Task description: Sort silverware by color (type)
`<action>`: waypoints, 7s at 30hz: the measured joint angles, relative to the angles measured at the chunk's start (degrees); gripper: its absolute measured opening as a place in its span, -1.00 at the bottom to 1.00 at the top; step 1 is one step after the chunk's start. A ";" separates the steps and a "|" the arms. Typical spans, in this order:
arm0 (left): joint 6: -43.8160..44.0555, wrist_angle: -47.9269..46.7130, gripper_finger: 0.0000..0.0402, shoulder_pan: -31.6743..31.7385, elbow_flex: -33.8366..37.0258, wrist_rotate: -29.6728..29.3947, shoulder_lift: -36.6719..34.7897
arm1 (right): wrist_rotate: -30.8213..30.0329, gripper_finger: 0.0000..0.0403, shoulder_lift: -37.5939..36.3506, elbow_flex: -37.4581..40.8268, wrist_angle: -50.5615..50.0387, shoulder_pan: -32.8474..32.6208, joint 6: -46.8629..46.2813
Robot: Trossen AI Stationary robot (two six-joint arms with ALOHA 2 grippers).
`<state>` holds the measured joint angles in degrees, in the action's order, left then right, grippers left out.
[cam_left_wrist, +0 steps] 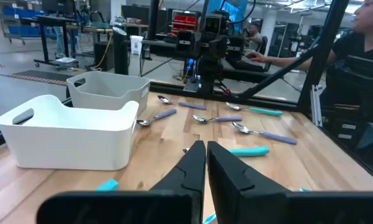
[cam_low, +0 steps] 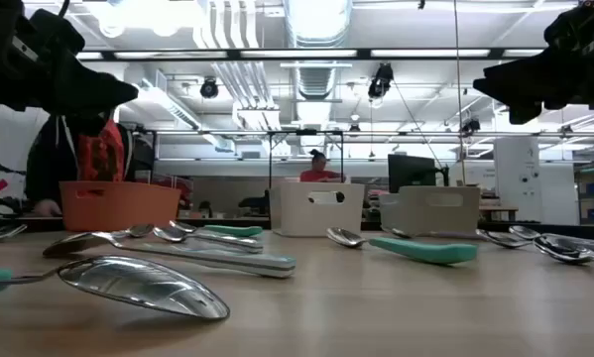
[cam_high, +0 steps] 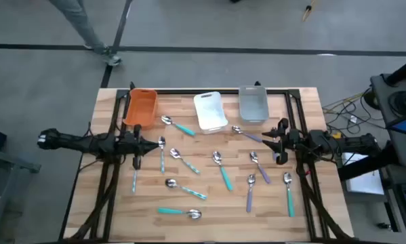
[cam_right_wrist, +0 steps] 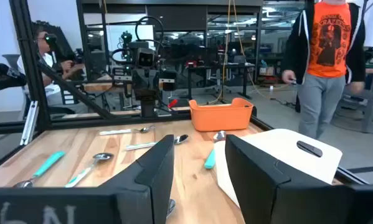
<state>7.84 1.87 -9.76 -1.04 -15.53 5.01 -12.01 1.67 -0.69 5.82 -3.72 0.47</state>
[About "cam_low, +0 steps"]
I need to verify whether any hanging black camera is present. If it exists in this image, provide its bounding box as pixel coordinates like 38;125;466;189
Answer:
367;62;395;100
459;117;482;138
199;76;220;100

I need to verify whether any person's hand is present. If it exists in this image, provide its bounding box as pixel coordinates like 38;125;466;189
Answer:
32;198;63;218

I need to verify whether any black aluminium table frame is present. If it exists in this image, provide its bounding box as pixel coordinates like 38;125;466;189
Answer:
0;213;594;244

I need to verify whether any thin hanging cable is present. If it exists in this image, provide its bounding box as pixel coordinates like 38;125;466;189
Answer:
452;0;469;185

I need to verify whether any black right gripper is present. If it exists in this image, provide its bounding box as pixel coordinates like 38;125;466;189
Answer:
473;2;594;125

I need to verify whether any teal handled metal spoon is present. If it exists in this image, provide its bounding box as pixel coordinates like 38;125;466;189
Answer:
325;226;479;266
169;219;264;238
0;255;231;321

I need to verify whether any white plastic bin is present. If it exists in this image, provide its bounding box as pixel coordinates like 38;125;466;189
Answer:
269;181;366;238

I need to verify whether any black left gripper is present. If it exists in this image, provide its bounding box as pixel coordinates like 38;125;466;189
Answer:
8;0;139;118

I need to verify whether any silver ceiling duct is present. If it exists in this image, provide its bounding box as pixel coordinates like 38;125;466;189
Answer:
282;0;353;100

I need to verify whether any person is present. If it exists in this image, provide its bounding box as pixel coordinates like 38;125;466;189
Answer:
25;109;135;218
298;148;347;183

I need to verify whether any orange plastic bin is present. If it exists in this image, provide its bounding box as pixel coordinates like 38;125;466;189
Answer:
59;180;182;233

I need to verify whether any gray plastic bin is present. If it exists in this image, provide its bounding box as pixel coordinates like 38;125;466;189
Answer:
378;185;481;238

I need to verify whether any wooden background table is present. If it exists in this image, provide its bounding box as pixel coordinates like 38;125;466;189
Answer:
478;203;520;223

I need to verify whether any black background truss frame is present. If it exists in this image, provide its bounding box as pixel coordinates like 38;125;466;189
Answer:
137;127;594;189

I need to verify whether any white pillar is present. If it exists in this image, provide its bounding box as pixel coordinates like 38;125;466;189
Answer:
493;136;541;224

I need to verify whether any black overhead beam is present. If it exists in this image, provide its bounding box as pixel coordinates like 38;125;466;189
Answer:
75;47;550;62

